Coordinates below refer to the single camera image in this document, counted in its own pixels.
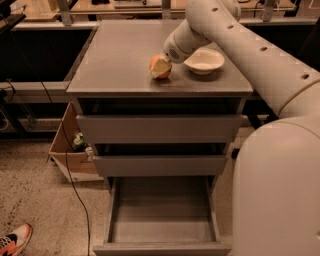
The grey drawer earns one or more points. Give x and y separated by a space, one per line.
159 120
166 159
161 216

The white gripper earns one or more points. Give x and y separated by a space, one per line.
172 50

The white paper bowl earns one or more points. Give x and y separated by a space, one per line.
204 61

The grey bottom drawer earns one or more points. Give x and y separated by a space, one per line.
161 216

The cardboard box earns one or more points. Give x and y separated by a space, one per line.
75 164

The green white item in box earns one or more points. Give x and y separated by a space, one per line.
81 146

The grey middle drawer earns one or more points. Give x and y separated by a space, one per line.
166 159

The grey top drawer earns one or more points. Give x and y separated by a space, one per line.
159 120

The orange white sneaker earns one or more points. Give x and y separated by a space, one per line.
13 243

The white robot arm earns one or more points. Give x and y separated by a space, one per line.
276 182

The grey drawer cabinet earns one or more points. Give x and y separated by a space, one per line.
116 66

